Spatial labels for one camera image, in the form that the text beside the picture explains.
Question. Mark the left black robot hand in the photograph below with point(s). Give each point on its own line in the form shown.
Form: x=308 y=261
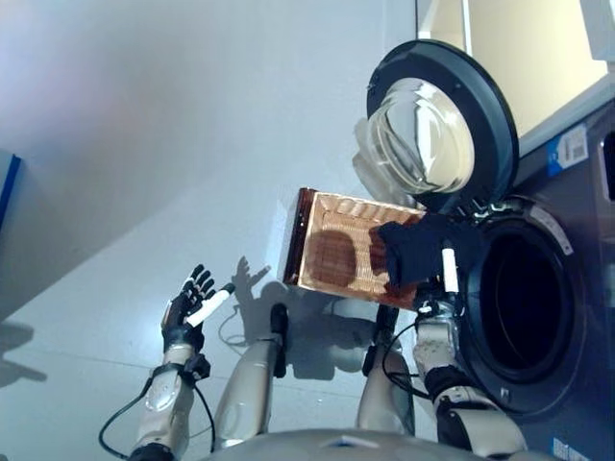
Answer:
x=185 y=312

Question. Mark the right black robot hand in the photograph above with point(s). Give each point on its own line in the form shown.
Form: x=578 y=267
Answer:
x=449 y=271

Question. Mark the black garment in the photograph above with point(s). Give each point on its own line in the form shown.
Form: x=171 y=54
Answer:
x=418 y=254

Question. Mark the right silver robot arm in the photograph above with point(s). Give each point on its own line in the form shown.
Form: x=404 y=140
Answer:
x=456 y=394

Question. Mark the dark front-load washing machine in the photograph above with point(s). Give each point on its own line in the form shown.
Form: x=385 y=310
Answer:
x=567 y=288

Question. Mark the round glass washing machine door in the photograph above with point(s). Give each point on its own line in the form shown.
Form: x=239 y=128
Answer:
x=480 y=120

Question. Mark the left beige robot leg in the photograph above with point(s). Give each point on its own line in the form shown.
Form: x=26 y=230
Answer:
x=250 y=384

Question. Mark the beige robot leg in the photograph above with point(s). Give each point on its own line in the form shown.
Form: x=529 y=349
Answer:
x=250 y=384
x=384 y=389

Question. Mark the rectangular wicker laundry basket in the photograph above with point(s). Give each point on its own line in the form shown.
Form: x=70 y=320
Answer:
x=346 y=249

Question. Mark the right beige robot leg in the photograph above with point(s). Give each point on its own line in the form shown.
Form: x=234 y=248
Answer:
x=384 y=389

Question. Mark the blue white energy label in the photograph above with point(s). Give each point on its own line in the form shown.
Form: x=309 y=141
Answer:
x=569 y=149

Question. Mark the grey robot torso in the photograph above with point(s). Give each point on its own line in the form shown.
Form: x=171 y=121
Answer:
x=346 y=446

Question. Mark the grey cabinet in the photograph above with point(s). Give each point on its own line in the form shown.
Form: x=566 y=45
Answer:
x=7 y=187

